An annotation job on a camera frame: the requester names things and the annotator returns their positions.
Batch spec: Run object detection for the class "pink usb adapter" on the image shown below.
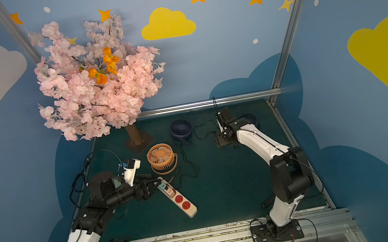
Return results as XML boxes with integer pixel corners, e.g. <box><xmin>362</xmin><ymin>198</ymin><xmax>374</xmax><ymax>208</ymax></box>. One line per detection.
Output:
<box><xmin>165</xmin><ymin>185</ymin><xmax>176</xmax><ymax>198</ymax></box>

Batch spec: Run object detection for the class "beige red power strip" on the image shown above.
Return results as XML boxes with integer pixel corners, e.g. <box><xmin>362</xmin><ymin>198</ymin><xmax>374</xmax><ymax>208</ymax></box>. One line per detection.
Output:
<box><xmin>159</xmin><ymin>178</ymin><xmax>198</xmax><ymax>218</ymax></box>

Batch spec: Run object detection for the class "mint green usb adapter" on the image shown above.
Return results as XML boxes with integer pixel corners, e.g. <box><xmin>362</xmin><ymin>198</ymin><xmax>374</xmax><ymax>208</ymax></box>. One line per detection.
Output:
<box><xmin>159</xmin><ymin>182</ymin><xmax>169</xmax><ymax>191</ymax></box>

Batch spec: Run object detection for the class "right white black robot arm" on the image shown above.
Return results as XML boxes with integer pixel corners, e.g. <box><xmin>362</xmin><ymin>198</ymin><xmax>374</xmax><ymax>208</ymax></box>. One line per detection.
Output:
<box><xmin>216</xmin><ymin>108</ymin><xmax>315</xmax><ymax>228</ymax></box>

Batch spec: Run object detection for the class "orange desk fan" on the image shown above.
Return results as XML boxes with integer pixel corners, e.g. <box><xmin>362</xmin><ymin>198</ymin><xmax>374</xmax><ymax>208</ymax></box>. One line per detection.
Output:
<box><xmin>147</xmin><ymin>143</ymin><xmax>178</xmax><ymax>175</ymax></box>

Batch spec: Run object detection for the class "right navy desk fan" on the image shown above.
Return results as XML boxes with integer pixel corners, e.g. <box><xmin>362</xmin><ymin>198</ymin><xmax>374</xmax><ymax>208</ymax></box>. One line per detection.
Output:
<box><xmin>240</xmin><ymin>113</ymin><xmax>260</xmax><ymax>129</ymax></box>

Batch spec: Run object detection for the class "navy desk fan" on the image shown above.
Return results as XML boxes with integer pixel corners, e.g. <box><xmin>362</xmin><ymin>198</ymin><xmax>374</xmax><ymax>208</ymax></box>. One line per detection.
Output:
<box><xmin>170</xmin><ymin>119</ymin><xmax>193</xmax><ymax>141</ymax></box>
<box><xmin>240</xmin><ymin>113</ymin><xmax>260</xmax><ymax>129</ymax></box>

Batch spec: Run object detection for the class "left navy desk fan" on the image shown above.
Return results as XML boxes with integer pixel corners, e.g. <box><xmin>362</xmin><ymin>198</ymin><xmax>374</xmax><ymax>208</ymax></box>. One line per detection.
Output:
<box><xmin>170</xmin><ymin>119</ymin><xmax>193</xmax><ymax>141</ymax></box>

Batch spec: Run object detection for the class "pink cherry blossom tree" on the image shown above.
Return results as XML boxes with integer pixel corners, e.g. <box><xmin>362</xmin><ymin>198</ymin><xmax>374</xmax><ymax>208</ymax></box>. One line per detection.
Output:
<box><xmin>28</xmin><ymin>14</ymin><xmax>165</xmax><ymax>152</ymax></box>

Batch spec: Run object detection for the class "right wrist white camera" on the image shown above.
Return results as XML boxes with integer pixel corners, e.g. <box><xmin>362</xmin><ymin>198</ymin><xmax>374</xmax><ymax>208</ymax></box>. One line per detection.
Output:
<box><xmin>216</xmin><ymin>107</ymin><xmax>236</xmax><ymax>133</ymax></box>

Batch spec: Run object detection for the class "wrist white camera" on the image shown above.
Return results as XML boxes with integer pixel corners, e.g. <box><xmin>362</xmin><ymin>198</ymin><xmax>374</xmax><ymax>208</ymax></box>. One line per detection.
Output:
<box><xmin>216</xmin><ymin>107</ymin><xmax>236</xmax><ymax>133</ymax></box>
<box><xmin>122</xmin><ymin>159</ymin><xmax>141</xmax><ymax>187</ymax></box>

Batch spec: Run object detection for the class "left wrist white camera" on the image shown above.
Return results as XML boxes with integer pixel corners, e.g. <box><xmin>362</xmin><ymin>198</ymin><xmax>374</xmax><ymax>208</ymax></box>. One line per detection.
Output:
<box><xmin>122</xmin><ymin>159</ymin><xmax>141</xmax><ymax>187</ymax></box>

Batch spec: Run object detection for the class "navy fan black cable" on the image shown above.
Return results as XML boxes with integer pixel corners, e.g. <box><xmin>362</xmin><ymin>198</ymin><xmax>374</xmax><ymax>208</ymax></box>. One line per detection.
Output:
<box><xmin>177</xmin><ymin>118</ymin><xmax>225</xmax><ymax>147</ymax></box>

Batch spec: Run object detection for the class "orange fan black cable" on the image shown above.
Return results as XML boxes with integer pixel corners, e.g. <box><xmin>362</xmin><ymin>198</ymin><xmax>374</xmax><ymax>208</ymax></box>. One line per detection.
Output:
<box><xmin>164</xmin><ymin>147</ymin><xmax>202</xmax><ymax>188</ymax></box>

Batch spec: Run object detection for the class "power strip black cord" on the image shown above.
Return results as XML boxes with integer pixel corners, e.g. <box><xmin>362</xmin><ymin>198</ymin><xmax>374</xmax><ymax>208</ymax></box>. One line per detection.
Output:
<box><xmin>61</xmin><ymin>145</ymin><xmax>134</xmax><ymax>228</ymax></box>

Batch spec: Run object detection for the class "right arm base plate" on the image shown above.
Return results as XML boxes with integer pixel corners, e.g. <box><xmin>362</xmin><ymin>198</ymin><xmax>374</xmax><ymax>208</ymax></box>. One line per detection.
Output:
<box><xmin>249</xmin><ymin>220</ymin><xmax>305</xmax><ymax>242</ymax></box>

